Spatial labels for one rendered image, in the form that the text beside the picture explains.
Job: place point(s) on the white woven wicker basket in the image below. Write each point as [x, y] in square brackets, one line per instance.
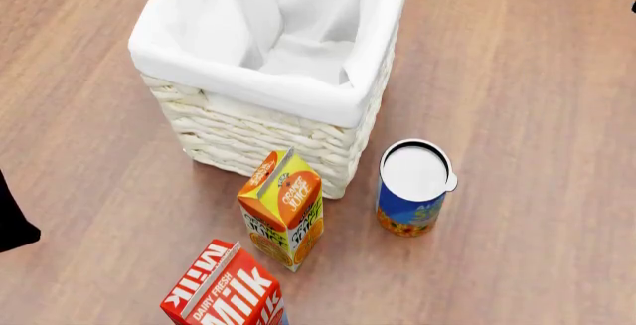
[258, 136]

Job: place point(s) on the blue can with white lid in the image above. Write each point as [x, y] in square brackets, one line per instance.
[415, 183]

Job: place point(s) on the white cloth basket liner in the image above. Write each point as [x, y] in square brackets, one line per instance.
[238, 41]

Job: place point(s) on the red milk carton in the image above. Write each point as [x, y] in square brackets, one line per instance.
[228, 291]

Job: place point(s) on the orange juice carton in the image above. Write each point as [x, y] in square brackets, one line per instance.
[288, 209]

